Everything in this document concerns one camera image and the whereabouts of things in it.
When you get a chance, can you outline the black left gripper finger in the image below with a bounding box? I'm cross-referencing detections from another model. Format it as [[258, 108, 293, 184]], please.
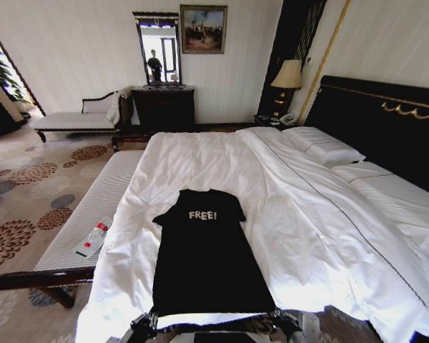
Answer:
[[148, 308, 162, 333]]

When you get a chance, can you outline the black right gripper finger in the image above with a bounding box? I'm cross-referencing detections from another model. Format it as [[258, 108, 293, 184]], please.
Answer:
[[267, 309, 284, 327]]

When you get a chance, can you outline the black FREE print t-shirt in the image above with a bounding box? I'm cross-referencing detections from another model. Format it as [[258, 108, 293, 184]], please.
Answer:
[[152, 188, 276, 317]]

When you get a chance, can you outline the white striped bed bench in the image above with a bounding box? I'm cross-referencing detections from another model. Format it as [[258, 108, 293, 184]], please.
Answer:
[[0, 149, 146, 309]]

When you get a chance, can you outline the white bed sheet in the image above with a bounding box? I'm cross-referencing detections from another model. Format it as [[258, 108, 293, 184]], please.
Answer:
[[346, 173, 429, 265]]

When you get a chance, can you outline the robot front dark panel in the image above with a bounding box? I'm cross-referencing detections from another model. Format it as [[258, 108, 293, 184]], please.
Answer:
[[194, 332, 250, 343]]

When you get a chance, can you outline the white duvet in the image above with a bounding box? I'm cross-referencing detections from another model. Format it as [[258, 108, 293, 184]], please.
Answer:
[[77, 126, 429, 343]]

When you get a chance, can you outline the clear plastic water bottle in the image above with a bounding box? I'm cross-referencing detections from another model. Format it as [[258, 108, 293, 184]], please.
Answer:
[[75, 216, 114, 259]]

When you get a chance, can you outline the white pillow with dark stripe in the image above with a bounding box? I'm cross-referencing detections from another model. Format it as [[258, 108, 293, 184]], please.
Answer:
[[282, 126, 367, 168], [330, 161, 396, 185]]

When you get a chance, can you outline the dark nightstand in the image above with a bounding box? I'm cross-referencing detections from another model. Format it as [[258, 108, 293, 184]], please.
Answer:
[[253, 114, 298, 131]]

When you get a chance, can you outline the black headboard with gold ornament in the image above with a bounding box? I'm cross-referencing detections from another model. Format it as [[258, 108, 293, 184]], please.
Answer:
[[303, 74, 429, 201]]

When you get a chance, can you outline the dark wooden dresser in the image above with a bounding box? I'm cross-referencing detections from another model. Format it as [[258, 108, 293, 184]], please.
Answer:
[[131, 85, 196, 134]]

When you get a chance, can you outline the table lamp with cream shade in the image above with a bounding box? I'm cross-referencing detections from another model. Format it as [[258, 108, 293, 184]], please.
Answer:
[[270, 59, 304, 109]]

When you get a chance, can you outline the person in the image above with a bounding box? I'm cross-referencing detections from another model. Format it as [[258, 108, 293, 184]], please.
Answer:
[[147, 49, 164, 84]]

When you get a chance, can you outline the green leafy plant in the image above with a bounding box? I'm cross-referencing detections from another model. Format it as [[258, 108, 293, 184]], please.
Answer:
[[0, 42, 26, 105]]

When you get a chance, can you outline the gold framed painting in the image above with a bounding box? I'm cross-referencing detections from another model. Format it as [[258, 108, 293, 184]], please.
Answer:
[[179, 4, 229, 55]]

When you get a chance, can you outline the white chaise longue, dark frame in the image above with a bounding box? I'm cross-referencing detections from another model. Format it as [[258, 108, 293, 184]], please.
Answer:
[[33, 90, 134, 144]]

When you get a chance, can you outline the gold wall trim strip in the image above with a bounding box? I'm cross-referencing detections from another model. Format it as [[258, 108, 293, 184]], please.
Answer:
[[295, 0, 353, 126]]

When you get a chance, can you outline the dark wall panel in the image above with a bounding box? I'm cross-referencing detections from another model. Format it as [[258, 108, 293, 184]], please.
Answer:
[[256, 0, 328, 119]]

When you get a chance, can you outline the dark framed wall mirror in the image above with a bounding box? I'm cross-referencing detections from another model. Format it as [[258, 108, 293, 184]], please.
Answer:
[[132, 11, 183, 87]]

